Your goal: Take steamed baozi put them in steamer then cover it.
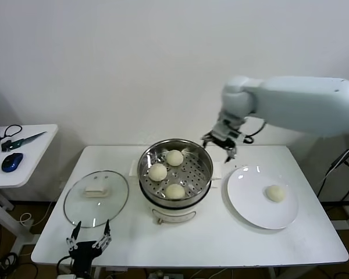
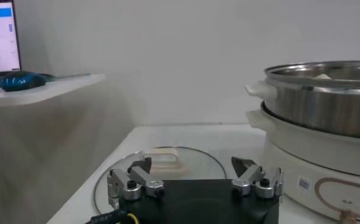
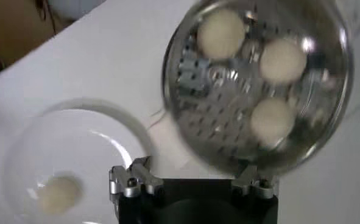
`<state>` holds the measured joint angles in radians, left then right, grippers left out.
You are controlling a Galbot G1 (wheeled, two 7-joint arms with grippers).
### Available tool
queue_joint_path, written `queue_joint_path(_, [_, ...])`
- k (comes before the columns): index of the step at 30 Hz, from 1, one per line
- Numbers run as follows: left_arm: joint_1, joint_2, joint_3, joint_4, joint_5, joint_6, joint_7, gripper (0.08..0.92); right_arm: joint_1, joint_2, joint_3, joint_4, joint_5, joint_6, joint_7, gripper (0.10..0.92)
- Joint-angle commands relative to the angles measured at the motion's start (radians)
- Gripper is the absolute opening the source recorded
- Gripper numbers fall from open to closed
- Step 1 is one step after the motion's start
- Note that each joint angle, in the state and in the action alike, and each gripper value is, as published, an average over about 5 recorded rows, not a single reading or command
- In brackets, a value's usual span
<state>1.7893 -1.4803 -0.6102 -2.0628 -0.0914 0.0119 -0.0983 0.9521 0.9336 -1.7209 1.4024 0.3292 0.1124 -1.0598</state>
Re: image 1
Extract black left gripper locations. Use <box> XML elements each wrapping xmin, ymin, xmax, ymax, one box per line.
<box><xmin>66</xmin><ymin>219</ymin><xmax>112</xmax><ymax>274</ymax></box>

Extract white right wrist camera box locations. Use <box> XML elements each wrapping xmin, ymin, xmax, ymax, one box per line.
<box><xmin>214</xmin><ymin>116</ymin><xmax>241</xmax><ymax>140</ymax></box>

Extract white round plate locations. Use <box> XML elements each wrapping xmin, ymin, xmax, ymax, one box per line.
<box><xmin>226</xmin><ymin>165</ymin><xmax>300</xmax><ymax>230</ymax></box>

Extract glass lid with cream handle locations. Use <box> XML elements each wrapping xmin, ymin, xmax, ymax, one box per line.
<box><xmin>63</xmin><ymin>170</ymin><xmax>130</xmax><ymax>228</ymax></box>

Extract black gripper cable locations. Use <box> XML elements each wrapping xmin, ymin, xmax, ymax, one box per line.
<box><xmin>56</xmin><ymin>255</ymin><xmax>76</xmax><ymax>276</ymax></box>
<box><xmin>240</xmin><ymin>120</ymin><xmax>267</xmax><ymax>145</ymax></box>

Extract white steamed baozi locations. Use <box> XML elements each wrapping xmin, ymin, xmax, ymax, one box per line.
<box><xmin>264</xmin><ymin>184</ymin><xmax>287</xmax><ymax>203</ymax></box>
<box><xmin>165</xmin><ymin>183</ymin><xmax>186</xmax><ymax>201</ymax></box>
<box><xmin>165</xmin><ymin>149</ymin><xmax>184</xmax><ymax>167</ymax></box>
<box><xmin>148</xmin><ymin>163</ymin><xmax>168</xmax><ymax>182</ymax></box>

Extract black looped cord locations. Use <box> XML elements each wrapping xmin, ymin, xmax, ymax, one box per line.
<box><xmin>0</xmin><ymin>124</ymin><xmax>23</xmax><ymax>143</ymax></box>

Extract green handled blade tool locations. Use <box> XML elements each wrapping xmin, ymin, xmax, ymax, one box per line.
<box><xmin>1</xmin><ymin>131</ymin><xmax>47</xmax><ymax>152</ymax></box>

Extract black floor cables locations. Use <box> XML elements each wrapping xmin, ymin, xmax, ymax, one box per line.
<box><xmin>0</xmin><ymin>252</ymin><xmax>33</xmax><ymax>279</ymax></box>

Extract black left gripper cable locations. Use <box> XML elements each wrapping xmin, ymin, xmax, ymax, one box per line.
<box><xmin>56</xmin><ymin>255</ymin><xmax>76</xmax><ymax>276</ymax></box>

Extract white side table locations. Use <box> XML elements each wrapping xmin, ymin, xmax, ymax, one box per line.
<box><xmin>0</xmin><ymin>124</ymin><xmax>59</xmax><ymax>248</ymax></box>

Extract white hanging cable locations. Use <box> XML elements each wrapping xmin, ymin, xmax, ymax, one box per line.
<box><xmin>317</xmin><ymin>145</ymin><xmax>349</xmax><ymax>201</ymax></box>

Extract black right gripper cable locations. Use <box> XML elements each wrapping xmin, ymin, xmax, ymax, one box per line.
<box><xmin>240</xmin><ymin>120</ymin><xmax>267</xmax><ymax>145</ymax></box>

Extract stainless steel steamer basket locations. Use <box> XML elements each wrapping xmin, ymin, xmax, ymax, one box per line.
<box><xmin>137</xmin><ymin>138</ymin><xmax>215</xmax><ymax>206</ymax></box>

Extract white floor cable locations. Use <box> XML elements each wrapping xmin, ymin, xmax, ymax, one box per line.
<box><xmin>19</xmin><ymin>200</ymin><xmax>56</xmax><ymax>226</ymax></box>

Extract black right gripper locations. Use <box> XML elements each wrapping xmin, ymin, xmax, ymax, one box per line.
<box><xmin>202</xmin><ymin>132</ymin><xmax>238</xmax><ymax>163</ymax></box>

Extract cream electric cooker pot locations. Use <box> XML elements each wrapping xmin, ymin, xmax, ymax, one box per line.
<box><xmin>129</xmin><ymin>159</ymin><xmax>223</xmax><ymax>226</ymax></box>

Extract black inline adapter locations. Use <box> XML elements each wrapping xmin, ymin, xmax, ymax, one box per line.
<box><xmin>330</xmin><ymin>156</ymin><xmax>349</xmax><ymax>172</ymax></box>

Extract blue black computer mouse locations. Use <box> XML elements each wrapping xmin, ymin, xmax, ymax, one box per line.
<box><xmin>1</xmin><ymin>152</ymin><xmax>24</xmax><ymax>173</ymax></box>

